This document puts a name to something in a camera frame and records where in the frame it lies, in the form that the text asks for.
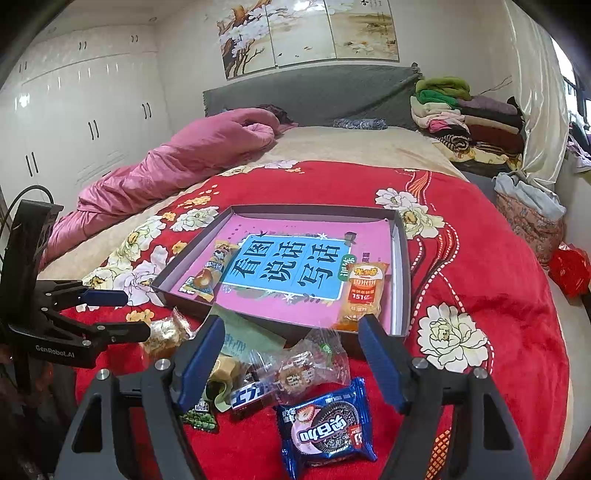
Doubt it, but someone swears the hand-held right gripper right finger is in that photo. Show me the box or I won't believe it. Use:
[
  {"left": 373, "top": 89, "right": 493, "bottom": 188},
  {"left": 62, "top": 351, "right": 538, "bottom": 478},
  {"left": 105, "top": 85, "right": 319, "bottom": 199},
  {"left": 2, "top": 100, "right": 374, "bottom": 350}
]
[{"left": 358, "top": 314, "right": 548, "bottom": 480}]

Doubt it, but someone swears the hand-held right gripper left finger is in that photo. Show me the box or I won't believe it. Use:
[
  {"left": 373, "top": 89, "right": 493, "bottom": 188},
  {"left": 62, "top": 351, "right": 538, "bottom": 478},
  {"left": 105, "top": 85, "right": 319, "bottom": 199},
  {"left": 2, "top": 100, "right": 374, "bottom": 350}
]
[{"left": 53, "top": 315, "right": 227, "bottom": 480}]

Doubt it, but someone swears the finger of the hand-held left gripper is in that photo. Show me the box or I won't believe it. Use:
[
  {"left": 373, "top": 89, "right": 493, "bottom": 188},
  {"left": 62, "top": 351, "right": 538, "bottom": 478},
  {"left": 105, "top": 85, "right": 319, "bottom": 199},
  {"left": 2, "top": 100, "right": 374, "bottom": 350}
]
[
  {"left": 41, "top": 311, "right": 151, "bottom": 348},
  {"left": 37, "top": 281, "right": 129, "bottom": 315}
]

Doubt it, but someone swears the clear golden cake packet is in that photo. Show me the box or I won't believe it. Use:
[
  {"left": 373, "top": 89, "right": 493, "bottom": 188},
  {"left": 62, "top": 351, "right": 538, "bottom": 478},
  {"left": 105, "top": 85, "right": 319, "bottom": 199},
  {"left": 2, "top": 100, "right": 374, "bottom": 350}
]
[{"left": 139, "top": 307, "right": 192, "bottom": 361}]

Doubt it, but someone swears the black green pea packet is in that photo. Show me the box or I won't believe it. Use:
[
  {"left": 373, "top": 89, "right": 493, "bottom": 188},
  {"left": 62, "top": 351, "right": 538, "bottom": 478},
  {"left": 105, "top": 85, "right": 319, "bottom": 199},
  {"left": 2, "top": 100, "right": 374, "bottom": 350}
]
[{"left": 180, "top": 378, "right": 220, "bottom": 432}]

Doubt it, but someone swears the orange bread packet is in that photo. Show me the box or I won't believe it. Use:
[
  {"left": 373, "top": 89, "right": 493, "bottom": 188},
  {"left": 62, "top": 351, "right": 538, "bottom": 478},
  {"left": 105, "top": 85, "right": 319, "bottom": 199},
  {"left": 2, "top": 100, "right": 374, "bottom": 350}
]
[{"left": 331, "top": 261, "right": 391, "bottom": 333}]

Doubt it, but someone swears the clear brown cookie packet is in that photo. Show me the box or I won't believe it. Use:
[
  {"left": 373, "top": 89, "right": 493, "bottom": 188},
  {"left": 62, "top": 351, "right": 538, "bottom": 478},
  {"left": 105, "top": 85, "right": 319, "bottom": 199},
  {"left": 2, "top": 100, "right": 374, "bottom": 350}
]
[{"left": 252, "top": 328, "right": 352, "bottom": 407}]

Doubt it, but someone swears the yellow snack packet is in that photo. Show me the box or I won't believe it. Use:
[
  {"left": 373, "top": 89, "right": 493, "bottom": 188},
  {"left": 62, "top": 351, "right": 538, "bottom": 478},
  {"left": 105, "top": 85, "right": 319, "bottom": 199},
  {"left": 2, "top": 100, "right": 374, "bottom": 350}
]
[{"left": 179, "top": 240, "right": 241, "bottom": 303}]

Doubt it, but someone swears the blue sandwich cookie packet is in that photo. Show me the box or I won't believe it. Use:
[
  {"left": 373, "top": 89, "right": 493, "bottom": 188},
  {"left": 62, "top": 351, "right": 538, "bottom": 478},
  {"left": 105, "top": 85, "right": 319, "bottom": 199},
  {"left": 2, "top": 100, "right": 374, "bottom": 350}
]
[{"left": 276, "top": 376, "right": 378, "bottom": 478}]

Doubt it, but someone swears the shallow grey cardboard box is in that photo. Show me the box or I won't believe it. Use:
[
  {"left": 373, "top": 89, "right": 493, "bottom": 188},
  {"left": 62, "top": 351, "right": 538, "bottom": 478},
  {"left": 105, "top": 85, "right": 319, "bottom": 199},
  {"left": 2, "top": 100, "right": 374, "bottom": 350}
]
[{"left": 151, "top": 205, "right": 413, "bottom": 361}]

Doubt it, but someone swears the yellow wrapped candy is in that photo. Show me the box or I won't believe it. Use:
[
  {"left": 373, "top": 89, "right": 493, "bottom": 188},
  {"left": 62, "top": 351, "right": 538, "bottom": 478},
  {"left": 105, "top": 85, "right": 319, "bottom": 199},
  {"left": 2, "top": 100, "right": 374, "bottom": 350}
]
[{"left": 215, "top": 354, "right": 245, "bottom": 384}]

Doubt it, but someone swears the pale green packet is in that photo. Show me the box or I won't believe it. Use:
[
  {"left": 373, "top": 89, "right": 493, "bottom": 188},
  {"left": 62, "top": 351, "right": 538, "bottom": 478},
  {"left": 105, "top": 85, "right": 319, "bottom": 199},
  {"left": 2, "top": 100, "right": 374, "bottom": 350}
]
[{"left": 203, "top": 305, "right": 287, "bottom": 358}]

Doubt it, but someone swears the dark chocolate bar packet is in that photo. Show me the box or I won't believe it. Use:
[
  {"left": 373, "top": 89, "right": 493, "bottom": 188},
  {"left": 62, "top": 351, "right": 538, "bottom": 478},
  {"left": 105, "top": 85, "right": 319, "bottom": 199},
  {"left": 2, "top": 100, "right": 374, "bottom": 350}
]
[{"left": 228, "top": 364, "right": 278, "bottom": 416}]

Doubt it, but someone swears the red floral blanket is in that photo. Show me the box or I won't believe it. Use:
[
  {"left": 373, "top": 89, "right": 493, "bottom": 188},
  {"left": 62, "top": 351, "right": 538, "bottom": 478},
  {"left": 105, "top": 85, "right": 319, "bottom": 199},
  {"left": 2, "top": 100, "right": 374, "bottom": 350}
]
[{"left": 60, "top": 159, "right": 571, "bottom": 480}]

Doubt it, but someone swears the pink and blue book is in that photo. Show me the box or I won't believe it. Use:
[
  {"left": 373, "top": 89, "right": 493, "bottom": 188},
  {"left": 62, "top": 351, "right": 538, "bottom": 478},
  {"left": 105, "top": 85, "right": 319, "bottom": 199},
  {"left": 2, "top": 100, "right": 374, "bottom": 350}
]
[{"left": 171, "top": 215, "right": 399, "bottom": 335}]

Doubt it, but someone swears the pink quilt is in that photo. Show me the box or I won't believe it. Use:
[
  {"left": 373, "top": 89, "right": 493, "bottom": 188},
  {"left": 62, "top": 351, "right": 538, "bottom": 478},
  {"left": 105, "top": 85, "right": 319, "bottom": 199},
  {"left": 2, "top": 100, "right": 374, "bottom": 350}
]
[{"left": 39, "top": 108, "right": 287, "bottom": 268}]

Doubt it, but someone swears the white wardrobe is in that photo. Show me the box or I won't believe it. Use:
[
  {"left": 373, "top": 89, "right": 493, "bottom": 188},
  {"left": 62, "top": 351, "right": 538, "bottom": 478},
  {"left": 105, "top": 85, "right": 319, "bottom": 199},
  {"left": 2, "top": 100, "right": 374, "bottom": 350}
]
[{"left": 0, "top": 25, "right": 174, "bottom": 222}]

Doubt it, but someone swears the floral fabric bag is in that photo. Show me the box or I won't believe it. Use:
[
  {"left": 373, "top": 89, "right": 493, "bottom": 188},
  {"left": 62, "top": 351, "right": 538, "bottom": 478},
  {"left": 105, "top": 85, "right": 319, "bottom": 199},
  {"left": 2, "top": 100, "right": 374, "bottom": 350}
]
[{"left": 496, "top": 191, "right": 564, "bottom": 268}]

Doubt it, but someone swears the red plastic bag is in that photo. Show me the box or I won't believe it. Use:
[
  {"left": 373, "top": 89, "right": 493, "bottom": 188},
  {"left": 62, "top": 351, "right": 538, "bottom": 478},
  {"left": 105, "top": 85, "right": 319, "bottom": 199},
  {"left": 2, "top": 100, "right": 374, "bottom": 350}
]
[{"left": 549, "top": 244, "right": 591, "bottom": 298}]

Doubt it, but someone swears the light blue cloth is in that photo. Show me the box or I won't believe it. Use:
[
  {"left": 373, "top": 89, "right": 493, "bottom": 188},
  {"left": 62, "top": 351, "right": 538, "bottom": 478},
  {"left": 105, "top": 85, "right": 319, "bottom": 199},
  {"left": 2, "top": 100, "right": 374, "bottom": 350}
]
[{"left": 492, "top": 173, "right": 566, "bottom": 222}]

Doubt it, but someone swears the blue patterned pillow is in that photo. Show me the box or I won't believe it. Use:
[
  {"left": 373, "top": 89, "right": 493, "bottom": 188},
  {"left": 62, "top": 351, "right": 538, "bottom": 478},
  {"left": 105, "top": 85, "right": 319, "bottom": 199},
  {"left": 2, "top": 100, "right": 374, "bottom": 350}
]
[{"left": 333, "top": 117, "right": 387, "bottom": 131}]

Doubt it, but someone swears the dark cloth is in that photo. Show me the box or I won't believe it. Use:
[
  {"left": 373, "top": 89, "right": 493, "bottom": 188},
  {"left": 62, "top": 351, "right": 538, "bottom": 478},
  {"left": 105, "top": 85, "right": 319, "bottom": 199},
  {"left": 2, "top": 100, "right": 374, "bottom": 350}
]
[{"left": 257, "top": 104, "right": 298, "bottom": 127}]

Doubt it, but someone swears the stack of folded clothes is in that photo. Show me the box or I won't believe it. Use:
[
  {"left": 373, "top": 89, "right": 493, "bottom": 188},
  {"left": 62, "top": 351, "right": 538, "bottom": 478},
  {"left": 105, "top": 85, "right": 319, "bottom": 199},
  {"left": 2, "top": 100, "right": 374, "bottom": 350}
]
[{"left": 411, "top": 76, "right": 527, "bottom": 171}]

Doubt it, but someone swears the grey headboard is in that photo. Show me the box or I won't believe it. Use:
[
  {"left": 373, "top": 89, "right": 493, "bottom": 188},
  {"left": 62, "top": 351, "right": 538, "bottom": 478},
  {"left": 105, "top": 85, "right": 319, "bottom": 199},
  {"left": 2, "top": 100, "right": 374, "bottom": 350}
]
[{"left": 203, "top": 62, "right": 423, "bottom": 132}]

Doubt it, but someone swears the hanging laundry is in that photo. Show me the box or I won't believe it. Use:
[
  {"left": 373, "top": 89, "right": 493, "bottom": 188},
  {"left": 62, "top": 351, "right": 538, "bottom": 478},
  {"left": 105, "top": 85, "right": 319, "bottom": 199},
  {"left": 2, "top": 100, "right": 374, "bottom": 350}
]
[{"left": 566, "top": 117, "right": 591, "bottom": 174}]

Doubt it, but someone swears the white curtain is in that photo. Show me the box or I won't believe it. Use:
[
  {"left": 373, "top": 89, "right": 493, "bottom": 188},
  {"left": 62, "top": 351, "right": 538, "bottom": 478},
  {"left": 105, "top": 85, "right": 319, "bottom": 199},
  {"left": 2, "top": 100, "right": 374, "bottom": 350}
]
[{"left": 503, "top": 0, "right": 573, "bottom": 185}]

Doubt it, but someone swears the barred window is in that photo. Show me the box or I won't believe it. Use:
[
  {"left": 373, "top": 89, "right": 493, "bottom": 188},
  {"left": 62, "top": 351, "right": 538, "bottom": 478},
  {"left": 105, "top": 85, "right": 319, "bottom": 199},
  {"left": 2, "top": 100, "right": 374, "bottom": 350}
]
[{"left": 551, "top": 39, "right": 591, "bottom": 125}]

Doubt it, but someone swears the black cable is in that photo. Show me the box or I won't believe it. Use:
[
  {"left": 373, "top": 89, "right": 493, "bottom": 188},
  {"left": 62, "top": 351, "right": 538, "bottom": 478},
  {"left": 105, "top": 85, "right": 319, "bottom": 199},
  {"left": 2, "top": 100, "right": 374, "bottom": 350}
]
[{"left": 0, "top": 185, "right": 55, "bottom": 232}]

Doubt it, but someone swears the floral wall painting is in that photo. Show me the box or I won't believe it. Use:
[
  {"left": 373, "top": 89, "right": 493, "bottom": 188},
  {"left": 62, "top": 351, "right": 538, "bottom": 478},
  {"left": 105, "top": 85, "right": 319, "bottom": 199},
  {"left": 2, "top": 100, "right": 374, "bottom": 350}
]
[{"left": 217, "top": 0, "right": 400, "bottom": 81}]

